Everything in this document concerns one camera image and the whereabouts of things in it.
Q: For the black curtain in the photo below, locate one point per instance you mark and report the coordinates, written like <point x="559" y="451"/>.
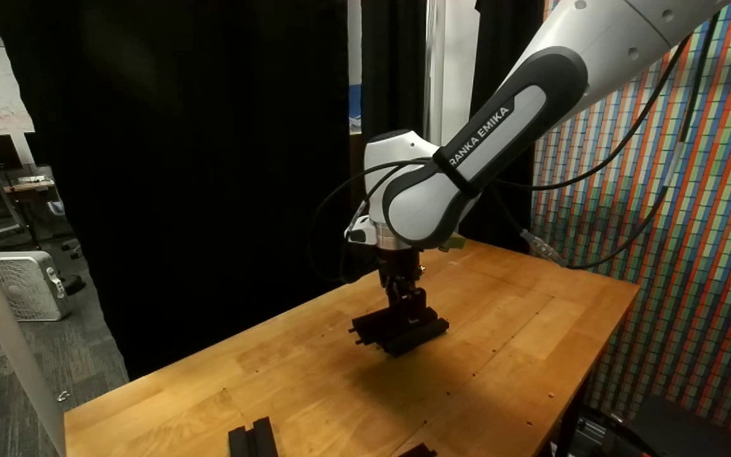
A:
<point x="191" y="143"/>

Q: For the black rectangular block piece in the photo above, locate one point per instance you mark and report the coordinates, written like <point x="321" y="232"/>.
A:
<point x="399" y="339"/>

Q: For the colourful patterned panel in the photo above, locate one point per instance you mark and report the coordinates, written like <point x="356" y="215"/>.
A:
<point x="640" y="186"/>

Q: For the white box appliance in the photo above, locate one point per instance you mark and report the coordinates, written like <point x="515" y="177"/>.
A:
<point x="32" y="286"/>

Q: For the white metal frame post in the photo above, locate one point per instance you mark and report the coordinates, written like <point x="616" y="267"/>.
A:
<point x="32" y="380"/>

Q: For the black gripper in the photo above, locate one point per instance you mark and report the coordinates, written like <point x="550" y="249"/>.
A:
<point x="399" y="276"/>

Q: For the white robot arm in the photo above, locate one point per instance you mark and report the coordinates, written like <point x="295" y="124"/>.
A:
<point x="417" y="195"/>

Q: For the black notched piece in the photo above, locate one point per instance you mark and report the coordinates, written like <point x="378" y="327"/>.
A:
<point x="398" y="315"/>
<point x="255" y="441"/>

